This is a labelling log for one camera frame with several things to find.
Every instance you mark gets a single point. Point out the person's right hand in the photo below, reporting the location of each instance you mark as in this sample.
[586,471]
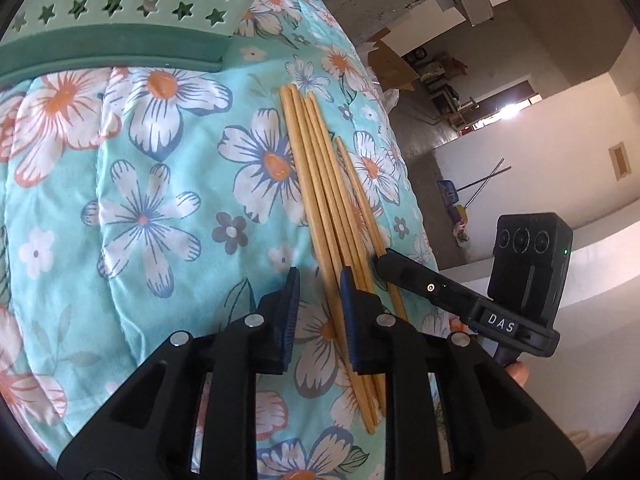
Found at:
[517,375]

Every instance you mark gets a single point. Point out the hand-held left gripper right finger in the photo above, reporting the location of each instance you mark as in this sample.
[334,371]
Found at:
[350,320]

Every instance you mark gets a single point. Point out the green plastic utensil holder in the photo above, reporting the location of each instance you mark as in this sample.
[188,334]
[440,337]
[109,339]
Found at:
[130,45]

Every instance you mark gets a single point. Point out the cardboard box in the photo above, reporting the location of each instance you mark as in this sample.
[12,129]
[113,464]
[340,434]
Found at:
[392,62]

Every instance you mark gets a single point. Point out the wooden stool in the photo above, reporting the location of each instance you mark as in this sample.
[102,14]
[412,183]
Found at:
[457,107]

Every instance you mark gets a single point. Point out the floral turquoise blanket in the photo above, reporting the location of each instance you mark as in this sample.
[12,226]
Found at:
[150,260]

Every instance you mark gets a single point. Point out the blue dustpan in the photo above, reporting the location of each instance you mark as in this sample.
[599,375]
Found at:
[447,192]

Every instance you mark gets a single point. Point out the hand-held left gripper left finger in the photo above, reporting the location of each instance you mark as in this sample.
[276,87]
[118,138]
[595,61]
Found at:
[291,310]

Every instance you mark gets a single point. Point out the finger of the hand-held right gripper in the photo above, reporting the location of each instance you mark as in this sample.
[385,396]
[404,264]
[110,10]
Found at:
[425,285]

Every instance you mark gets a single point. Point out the pile of wooden chopsticks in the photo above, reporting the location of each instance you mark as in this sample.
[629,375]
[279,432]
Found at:
[310,185]

